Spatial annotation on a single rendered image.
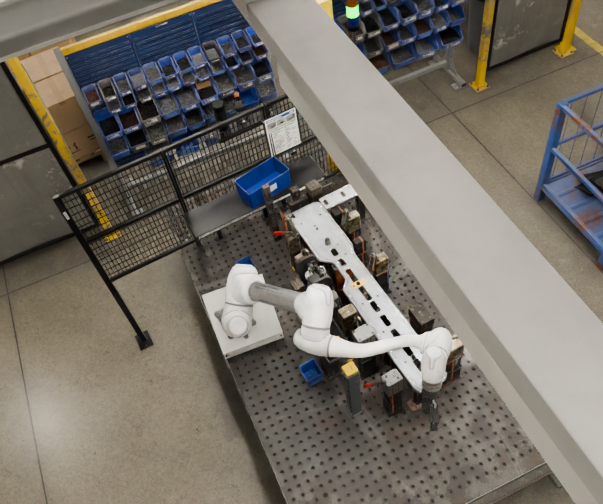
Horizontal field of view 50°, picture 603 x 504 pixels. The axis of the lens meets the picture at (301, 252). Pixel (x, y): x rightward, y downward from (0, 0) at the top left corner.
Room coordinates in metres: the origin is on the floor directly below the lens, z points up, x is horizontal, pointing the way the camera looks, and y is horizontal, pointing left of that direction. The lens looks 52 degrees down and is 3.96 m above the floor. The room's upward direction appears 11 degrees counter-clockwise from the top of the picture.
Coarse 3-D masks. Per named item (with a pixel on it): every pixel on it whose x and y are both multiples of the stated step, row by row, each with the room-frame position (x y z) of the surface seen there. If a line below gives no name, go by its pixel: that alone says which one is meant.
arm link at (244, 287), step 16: (240, 272) 2.08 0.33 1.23; (256, 272) 2.09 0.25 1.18; (240, 288) 1.99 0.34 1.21; (256, 288) 1.94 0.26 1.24; (272, 288) 1.89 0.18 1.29; (320, 288) 1.70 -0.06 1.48; (240, 304) 1.95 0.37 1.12; (272, 304) 1.82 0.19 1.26; (288, 304) 1.74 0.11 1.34; (304, 304) 1.67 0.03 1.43; (320, 304) 1.64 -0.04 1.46; (304, 320) 1.61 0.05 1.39; (320, 320) 1.58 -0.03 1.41
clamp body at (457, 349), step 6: (456, 336) 1.55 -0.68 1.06; (456, 342) 1.52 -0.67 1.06; (456, 348) 1.49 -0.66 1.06; (462, 348) 1.50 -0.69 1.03; (450, 354) 1.47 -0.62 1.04; (456, 354) 1.49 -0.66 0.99; (462, 354) 1.50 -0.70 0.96; (450, 360) 1.48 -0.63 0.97; (456, 360) 1.51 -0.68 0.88; (450, 366) 1.48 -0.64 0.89; (456, 366) 1.51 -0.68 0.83; (450, 372) 1.48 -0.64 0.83; (456, 372) 1.49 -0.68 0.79; (450, 378) 1.48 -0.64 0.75; (456, 378) 1.49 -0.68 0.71; (444, 384) 1.47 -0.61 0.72; (450, 384) 1.47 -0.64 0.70
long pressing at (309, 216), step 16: (304, 208) 2.63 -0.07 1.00; (320, 208) 2.61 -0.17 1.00; (304, 224) 2.51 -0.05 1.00; (320, 224) 2.49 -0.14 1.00; (336, 224) 2.46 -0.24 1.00; (304, 240) 2.39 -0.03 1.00; (320, 240) 2.37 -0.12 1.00; (336, 240) 2.34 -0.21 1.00; (320, 256) 2.25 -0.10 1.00; (336, 256) 2.23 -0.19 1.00; (352, 256) 2.21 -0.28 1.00; (368, 272) 2.08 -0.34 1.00; (352, 288) 2.00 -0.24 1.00; (368, 288) 1.97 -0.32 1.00; (352, 304) 1.90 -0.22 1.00; (368, 304) 1.87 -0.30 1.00; (384, 304) 1.85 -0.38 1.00; (368, 320) 1.78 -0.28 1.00; (400, 320) 1.74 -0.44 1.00; (384, 336) 1.67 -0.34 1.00; (400, 352) 1.56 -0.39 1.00; (416, 352) 1.54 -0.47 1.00; (400, 368) 1.47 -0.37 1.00; (416, 368) 1.45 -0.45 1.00; (416, 384) 1.37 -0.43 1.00
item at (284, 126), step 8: (280, 112) 3.00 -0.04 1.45; (288, 112) 3.02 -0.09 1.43; (296, 112) 3.04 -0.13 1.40; (264, 120) 2.97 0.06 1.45; (272, 120) 2.98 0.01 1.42; (280, 120) 3.00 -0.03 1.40; (288, 120) 3.02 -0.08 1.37; (296, 120) 3.03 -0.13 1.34; (264, 128) 2.97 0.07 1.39; (272, 128) 2.98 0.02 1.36; (280, 128) 3.00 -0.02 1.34; (288, 128) 3.02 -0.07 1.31; (296, 128) 3.03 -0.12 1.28; (272, 136) 2.98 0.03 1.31; (280, 136) 3.00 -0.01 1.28; (288, 136) 3.01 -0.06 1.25; (296, 136) 3.03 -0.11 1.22; (272, 144) 2.98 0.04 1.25; (280, 144) 2.99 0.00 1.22; (288, 144) 3.01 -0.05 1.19; (296, 144) 3.03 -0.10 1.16; (280, 152) 2.99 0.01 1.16
